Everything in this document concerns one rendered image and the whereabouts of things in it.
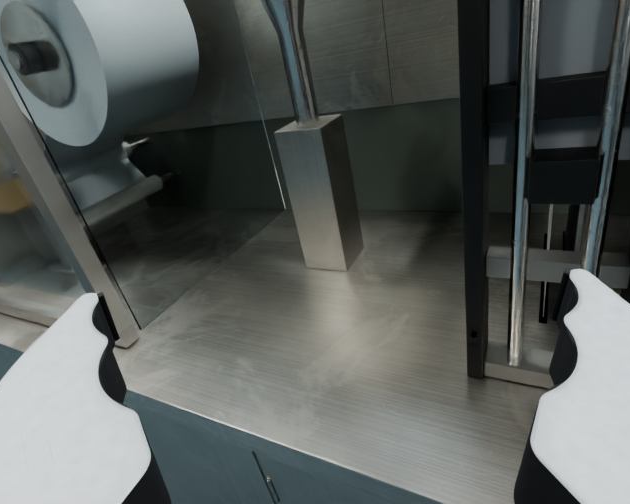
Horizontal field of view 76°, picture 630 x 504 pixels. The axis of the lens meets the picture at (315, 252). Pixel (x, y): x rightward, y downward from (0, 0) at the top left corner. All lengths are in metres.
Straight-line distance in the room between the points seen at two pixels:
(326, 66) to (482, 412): 0.71
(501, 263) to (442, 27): 0.51
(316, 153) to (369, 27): 0.31
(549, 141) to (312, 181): 0.40
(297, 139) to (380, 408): 0.43
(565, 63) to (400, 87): 0.51
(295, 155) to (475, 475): 0.51
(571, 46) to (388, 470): 0.42
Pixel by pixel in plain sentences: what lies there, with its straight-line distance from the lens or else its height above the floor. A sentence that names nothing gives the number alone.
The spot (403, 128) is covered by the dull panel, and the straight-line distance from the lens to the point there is 0.90.
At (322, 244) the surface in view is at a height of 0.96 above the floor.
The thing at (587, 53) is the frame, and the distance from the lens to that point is 0.41.
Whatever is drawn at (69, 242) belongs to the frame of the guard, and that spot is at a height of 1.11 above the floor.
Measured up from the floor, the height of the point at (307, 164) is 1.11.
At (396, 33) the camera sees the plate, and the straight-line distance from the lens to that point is 0.87.
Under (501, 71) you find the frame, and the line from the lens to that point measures 0.41.
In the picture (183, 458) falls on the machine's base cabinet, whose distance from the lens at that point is 0.84.
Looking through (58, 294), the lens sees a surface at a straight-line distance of 0.87.
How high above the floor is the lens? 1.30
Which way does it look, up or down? 28 degrees down
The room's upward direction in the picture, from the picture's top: 13 degrees counter-clockwise
